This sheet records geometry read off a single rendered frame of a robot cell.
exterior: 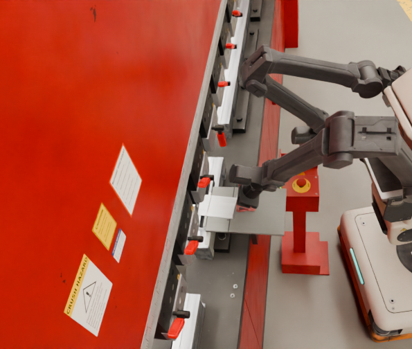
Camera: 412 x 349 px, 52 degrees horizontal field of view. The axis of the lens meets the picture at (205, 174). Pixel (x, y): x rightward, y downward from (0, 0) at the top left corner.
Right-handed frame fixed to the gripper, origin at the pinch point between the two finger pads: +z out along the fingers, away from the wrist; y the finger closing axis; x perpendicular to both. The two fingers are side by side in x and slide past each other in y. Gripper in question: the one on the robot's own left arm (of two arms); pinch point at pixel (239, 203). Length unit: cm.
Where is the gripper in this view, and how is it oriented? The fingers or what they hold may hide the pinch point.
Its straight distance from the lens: 144.8
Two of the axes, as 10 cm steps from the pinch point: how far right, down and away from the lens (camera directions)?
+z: -3.2, 5.0, 8.1
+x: 9.3, 3.0, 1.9
